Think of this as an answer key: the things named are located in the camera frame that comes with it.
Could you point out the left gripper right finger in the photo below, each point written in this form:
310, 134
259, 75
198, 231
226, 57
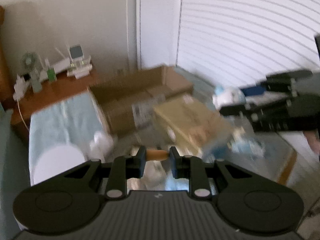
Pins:
180, 165

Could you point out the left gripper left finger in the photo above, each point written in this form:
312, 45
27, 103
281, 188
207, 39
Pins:
135, 165

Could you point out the orange soft stick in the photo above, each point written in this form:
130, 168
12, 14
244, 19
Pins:
156, 155

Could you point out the blue white plush ball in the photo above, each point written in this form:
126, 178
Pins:
224, 96

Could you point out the person's right hand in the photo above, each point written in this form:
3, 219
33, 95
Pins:
313, 141

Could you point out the gold tissue pack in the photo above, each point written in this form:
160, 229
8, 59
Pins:
191, 125

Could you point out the brown cardboard box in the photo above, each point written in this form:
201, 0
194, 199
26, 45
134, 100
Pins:
127, 100

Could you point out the light blue table towel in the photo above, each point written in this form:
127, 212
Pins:
71, 121

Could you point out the white lidded plastic jar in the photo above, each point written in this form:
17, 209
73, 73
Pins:
56, 160

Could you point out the white louvered shutter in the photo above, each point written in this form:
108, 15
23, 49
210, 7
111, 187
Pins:
239, 42

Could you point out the white remote control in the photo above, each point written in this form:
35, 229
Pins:
79, 72

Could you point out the wooden nightstand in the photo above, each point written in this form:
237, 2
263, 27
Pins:
52, 92

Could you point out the white wifi router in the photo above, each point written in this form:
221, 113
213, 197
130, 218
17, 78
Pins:
60, 66

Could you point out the small clock display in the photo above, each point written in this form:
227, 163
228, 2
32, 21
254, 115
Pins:
76, 53

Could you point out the white power strip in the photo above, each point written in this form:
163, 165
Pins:
20, 87

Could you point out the green desk fan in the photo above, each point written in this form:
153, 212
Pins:
30, 63

